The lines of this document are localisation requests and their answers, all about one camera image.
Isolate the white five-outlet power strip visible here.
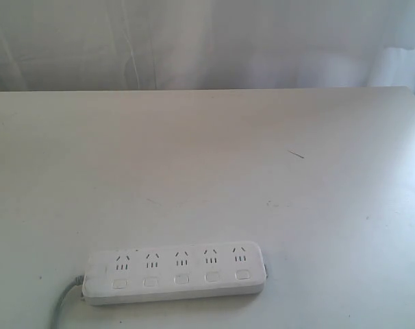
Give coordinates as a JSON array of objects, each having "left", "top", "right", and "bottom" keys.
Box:
[{"left": 82, "top": 241, "right": 267, "bottom": 306}]

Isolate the white curtain backdrop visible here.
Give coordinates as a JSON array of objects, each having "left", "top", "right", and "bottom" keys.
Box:
[{"left": 0, "top": 1, "right": 415, "bottom": 94}]

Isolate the grey power cable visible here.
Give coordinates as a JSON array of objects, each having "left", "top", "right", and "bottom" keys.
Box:
[{"left": 49, "top": 274, "right": 85, "bottom": 329}]

